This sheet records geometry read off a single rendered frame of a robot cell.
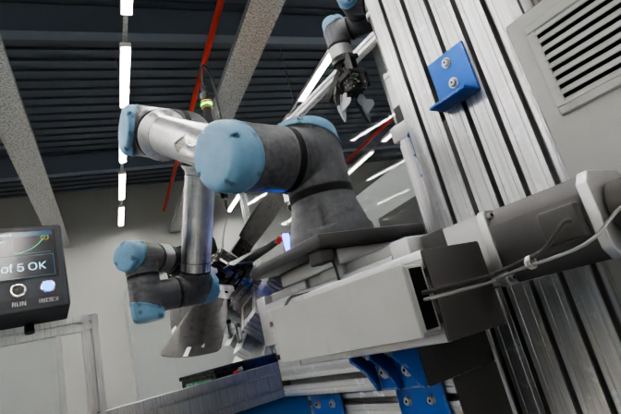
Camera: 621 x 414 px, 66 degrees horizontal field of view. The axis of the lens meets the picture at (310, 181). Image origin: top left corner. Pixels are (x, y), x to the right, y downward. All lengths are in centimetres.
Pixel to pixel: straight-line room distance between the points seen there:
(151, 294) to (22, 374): 749
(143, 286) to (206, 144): 51
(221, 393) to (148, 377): 582
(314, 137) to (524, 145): 33
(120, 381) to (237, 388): 1246
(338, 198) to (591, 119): 39
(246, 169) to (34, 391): 800
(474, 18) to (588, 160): 29
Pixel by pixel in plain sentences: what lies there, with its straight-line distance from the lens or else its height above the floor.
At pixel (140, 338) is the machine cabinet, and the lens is 703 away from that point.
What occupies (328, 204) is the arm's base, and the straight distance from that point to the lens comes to 80.
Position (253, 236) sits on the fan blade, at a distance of 180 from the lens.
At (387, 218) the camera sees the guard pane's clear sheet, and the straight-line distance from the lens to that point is 209.
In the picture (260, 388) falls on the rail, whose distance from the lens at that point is 125.
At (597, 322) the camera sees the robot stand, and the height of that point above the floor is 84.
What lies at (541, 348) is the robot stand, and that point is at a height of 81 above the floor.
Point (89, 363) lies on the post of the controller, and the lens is 115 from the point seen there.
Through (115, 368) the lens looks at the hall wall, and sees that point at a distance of 1366.
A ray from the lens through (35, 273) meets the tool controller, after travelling 111.
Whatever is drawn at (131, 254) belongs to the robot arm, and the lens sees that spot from 120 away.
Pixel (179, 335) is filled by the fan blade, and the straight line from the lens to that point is 164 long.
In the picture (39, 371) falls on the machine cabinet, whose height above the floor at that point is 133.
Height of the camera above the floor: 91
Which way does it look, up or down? 17 degrees up
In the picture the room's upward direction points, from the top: 14 degrees counter-clockwise
